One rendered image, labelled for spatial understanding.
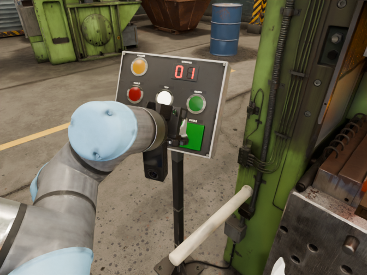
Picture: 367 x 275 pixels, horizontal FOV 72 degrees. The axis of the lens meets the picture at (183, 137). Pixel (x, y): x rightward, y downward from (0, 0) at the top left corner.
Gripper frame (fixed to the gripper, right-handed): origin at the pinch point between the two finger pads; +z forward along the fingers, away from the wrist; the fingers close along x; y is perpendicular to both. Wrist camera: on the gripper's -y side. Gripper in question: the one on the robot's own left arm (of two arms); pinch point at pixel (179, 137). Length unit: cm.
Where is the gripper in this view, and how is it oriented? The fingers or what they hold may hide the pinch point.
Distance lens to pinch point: 63.7
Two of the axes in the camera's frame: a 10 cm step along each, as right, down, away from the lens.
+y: 1.7, -9.8, -0.9
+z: 3.0, -0.3, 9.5
